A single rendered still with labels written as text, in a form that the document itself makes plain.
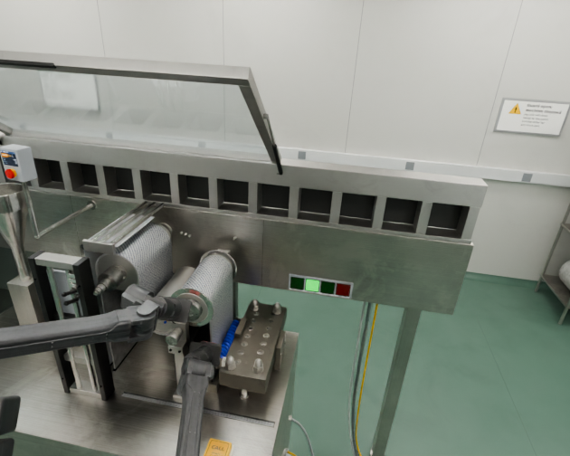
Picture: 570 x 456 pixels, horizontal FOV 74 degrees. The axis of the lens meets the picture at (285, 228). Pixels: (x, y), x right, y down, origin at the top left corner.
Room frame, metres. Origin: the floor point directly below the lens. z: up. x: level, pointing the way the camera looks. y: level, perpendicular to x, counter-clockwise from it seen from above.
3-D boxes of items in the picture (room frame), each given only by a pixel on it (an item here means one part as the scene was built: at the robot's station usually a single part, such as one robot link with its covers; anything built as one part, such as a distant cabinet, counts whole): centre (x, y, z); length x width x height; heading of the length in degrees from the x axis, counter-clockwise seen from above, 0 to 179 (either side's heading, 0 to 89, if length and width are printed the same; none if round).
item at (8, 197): (1.20, 0.98, 1.50); 0.14 x 0.14 x 0.06
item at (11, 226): (1.20, 0.98, 1.18); 0.14 x 0.14 x 0.57
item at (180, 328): (0.95, 0.33, 1.05); 0.06 x 0.05 x 0.31; 171
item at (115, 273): (1.00, 0.54, 1.33); 0.06 x 0.06 x 0.06; 81
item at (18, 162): (1.10, 0.82, 1.66); 0.07 x 0.07 x 0.10; 74
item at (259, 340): (1.12, 0.08, 1.00); 0.40 x 0.16 x 0.06; 171
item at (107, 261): (1.16, 0.51, 1.33); 0.25 x 0.14 x 0.14; 171
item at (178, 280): (1.13, 0.38, 1.17); 0.26 x 0.12 x 0.12; 171
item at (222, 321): (1.09, 0.21, 1.10); 0.23 x 0.01 x 0.18; 171
